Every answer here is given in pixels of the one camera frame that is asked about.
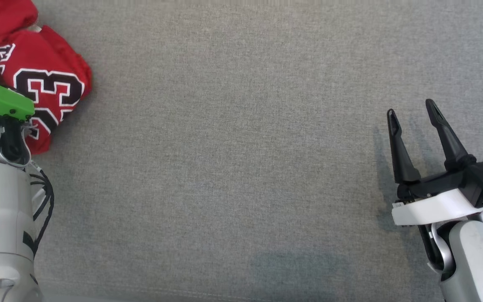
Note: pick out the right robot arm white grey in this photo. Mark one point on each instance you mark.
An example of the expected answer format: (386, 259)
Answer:
(476, 260)

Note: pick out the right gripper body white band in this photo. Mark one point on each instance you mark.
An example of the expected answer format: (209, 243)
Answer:
(434, 205)

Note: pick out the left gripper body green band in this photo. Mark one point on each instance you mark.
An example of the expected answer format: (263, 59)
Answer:
(2, 100)

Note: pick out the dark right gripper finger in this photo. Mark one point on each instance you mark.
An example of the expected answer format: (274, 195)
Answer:
(401, 155)
(447, 134)

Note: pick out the grey fabric sofa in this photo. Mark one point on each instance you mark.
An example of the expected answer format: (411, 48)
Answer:
(224, 147)

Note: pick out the red jersey number 23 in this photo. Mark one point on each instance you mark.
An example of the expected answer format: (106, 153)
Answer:
(48, 58)

